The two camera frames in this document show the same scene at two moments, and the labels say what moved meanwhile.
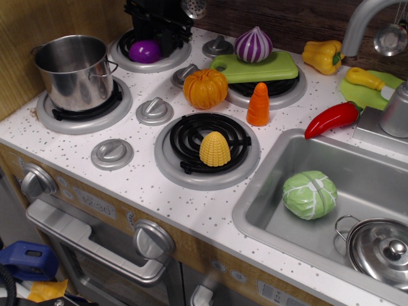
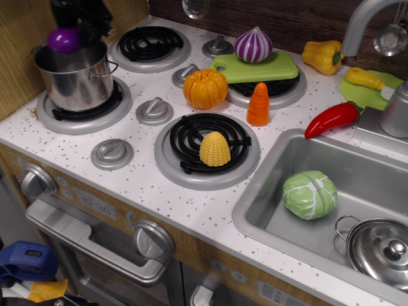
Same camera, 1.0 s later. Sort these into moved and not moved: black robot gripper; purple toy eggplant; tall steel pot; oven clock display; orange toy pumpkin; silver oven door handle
Moved: purple toy eggplant; black robot gripper
Not moved: silver oven door handle; oven clock display; tall steel pot; orange toy pumpkin
